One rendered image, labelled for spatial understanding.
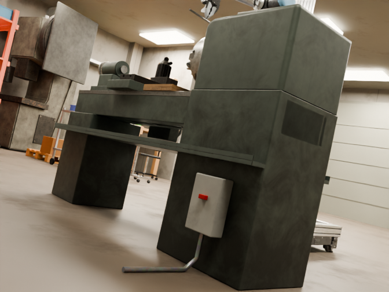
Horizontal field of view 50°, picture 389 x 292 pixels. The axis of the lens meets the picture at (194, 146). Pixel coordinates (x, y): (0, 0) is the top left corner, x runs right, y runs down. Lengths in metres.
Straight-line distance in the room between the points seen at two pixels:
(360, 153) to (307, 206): 8.76
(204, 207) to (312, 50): 0.86
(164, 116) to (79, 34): 6.33
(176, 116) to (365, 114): 8.88
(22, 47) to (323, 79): 7.23
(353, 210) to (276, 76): 8.99
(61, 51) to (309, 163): 6.84
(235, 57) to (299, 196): 0.73
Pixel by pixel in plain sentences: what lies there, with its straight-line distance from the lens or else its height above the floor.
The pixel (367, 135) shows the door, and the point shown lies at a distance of 10.84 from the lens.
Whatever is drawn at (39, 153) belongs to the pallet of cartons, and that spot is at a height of 0.09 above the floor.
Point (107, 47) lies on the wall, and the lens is 10.85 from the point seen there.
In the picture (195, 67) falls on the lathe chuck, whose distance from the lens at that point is 2.40.
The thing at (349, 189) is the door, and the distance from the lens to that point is 10.79.
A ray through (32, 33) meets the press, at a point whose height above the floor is 2.22.
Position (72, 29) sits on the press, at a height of 2.49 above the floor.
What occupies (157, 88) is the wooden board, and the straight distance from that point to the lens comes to 2.57.
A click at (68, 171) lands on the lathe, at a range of 3.33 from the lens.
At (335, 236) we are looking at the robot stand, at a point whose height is 0.14.
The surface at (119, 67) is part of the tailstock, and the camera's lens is 3.35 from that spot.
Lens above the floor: 0.47
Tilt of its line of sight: 2 degrees up
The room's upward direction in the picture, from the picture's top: 12 degrees clockwise
